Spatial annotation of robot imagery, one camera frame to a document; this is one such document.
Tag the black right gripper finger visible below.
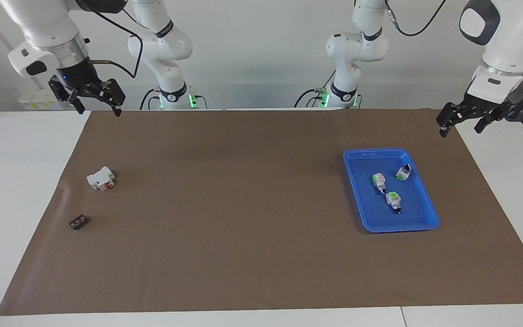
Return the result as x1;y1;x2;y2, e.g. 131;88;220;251
82;79;126;118
49;76;85;114

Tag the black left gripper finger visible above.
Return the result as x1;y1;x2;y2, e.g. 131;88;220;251
436;104;471;137
474;108;512;134

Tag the orange white selector switch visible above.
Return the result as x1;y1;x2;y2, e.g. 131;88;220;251
372;172;388;196

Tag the white red circuit breaker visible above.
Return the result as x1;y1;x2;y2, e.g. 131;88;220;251
86;166;116;192

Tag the blue plastic tray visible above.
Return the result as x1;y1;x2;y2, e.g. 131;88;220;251
343;148;440;233

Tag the brown table mat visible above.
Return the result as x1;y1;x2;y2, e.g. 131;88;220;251
0;109;523;316

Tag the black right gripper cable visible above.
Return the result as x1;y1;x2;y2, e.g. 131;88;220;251
78;0;145;81

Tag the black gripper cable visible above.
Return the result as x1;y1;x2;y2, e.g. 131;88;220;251
78;0;145;81
384;0;448;38

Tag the black base cable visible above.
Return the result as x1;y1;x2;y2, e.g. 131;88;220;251
140;88;160;110
294;68;337;108

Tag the white wall socket strip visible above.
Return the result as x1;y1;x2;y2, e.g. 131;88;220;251
19;93;58;111

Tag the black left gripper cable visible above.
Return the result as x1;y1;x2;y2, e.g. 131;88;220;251
384;0;448;38

